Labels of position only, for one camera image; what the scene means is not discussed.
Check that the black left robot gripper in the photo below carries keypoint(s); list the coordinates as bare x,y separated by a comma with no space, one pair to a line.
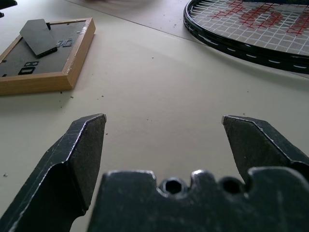
6,6

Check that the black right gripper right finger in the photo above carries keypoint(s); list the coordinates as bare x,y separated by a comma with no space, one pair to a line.
256,142

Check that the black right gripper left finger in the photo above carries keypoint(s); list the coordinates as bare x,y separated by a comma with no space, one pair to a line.
60,166

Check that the wooden picture frame face down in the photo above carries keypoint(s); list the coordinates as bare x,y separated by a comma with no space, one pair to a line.
46,55

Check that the black tennis racket red logo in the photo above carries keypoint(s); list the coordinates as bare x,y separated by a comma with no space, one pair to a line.
243,31

